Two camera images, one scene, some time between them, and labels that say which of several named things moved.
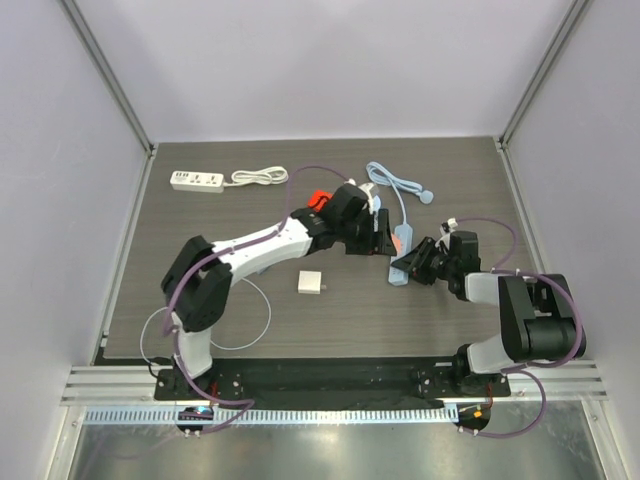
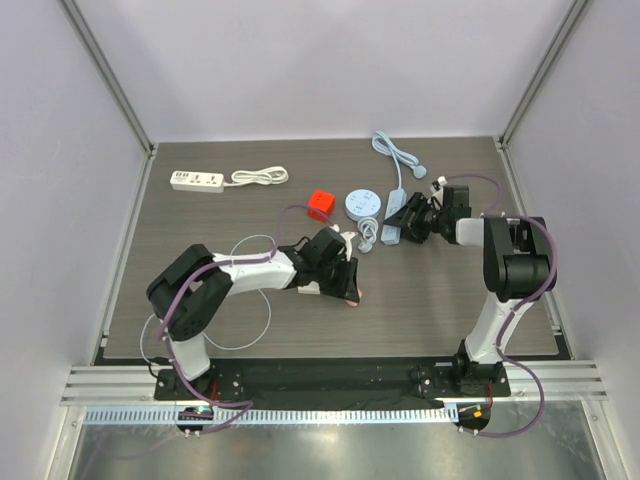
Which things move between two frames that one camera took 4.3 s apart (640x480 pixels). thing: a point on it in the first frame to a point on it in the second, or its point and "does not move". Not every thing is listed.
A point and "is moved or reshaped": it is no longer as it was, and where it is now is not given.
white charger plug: (310, 282) does not move
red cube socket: (319, 199) does not move
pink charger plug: (397, 242) to (352, 303)
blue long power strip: (396, 275) is moved or reshaped
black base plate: (370, 382) does not move
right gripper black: (426, 260) to (416, 216)
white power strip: (194, 181) does not move
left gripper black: (378, 242) to (347, 283)
